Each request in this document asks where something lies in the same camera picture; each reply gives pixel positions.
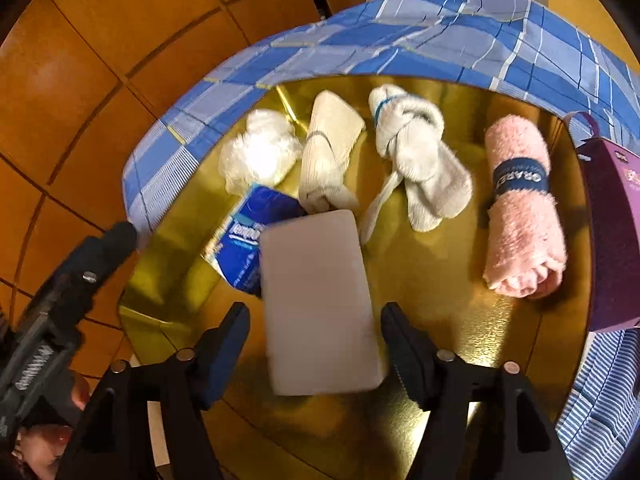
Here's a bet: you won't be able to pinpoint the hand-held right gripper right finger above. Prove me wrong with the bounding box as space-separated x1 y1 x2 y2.
380 301 573 480

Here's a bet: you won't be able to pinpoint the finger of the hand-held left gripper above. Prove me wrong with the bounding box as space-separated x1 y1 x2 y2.
30 220 140 332

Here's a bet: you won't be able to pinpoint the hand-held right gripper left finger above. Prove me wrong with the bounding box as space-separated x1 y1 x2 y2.
57 301 251 480

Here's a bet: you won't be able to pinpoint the gold metal tin tray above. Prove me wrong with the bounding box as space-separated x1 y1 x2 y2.
117 76 608 480

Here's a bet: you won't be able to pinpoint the white sponge block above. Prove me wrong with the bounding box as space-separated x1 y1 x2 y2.
258 210 386 397

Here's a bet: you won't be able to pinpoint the blue tissue pack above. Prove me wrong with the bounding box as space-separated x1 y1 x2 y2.
202 183 308 297

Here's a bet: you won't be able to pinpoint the pink towel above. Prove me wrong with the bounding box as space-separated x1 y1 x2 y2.
482 115 569 301

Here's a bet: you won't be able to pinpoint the knotted white socks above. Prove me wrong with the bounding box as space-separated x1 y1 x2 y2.
359 85 474 243

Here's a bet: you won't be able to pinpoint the beige cloth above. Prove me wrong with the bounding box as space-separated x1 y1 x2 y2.
298 90 367 215

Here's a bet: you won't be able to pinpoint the person's left hand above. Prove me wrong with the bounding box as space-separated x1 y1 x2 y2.
14 372 91 480

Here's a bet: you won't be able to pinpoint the purple cardboard box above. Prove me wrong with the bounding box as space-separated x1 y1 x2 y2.
562 111 640 335

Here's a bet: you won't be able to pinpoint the blue plaid bedsheet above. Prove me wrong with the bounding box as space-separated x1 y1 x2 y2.
122 0 640 480

